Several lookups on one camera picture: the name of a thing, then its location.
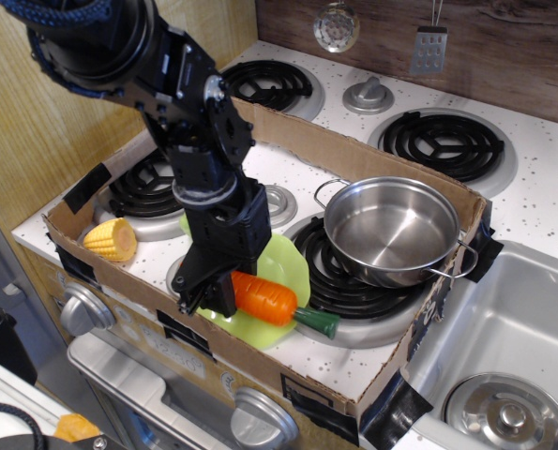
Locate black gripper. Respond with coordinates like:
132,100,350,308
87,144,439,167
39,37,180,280
172,176,271,317

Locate orange toy carrot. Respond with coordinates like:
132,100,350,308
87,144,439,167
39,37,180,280
231,271,340,339

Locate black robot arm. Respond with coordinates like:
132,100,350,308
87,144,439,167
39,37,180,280
4,1,271,317

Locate green plastic plate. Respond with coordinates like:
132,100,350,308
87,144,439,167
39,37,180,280
198,234,310,350

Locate green toy broccoli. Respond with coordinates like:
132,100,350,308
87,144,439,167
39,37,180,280
179,214,191,237

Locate yellow toy corn cob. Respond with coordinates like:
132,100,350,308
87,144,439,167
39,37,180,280
83,218,137,262

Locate grey left oven knob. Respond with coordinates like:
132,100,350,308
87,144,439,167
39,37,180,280
60,282,116,337

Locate grey oven knob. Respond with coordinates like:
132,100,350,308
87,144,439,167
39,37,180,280
60,282,116,337
231,386,299,450

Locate grey centre stove knob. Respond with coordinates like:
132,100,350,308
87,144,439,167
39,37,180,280
265,185,298,229

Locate grey stove knob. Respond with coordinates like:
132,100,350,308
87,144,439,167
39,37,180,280
265,185,298,229
342,76,395,115

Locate front left black burner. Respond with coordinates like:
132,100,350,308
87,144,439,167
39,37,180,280
94,149,184,242

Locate black burner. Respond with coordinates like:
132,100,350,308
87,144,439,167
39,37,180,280
282,213,428,349
222,60,325,121
368,108,519,198
94,149,184,242

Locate front right black burner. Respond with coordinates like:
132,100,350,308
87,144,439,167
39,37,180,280
282,213,428,349

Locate grey right oven knob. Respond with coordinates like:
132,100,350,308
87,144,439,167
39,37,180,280
231,386,299,450

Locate orange toy piece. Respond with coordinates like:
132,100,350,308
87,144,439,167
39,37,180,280
53,413,101,443

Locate cardboard fence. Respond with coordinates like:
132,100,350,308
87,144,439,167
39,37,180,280
42,96,505,446

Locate stainless steel pot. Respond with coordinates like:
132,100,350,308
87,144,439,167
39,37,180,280
314,176,479,289

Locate back left black burner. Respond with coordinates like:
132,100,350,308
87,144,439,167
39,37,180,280
222,60,325,121

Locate grey back stove knob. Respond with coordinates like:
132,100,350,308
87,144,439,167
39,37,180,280
342,76,395,115

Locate back right black burner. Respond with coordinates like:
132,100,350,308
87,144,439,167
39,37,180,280
368,108,519,198

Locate hanging metal strainer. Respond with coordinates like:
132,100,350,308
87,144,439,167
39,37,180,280
313,1,360,53

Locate steel pot lid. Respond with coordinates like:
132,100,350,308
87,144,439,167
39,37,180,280
442,373,558,449

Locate steel sink basin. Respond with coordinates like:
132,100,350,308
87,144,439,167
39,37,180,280
360,239,558,450

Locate grey oven door handle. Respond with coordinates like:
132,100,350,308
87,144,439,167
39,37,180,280
68,333,238,449

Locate black cable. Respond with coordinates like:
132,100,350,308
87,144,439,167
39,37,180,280
0,401,45,450

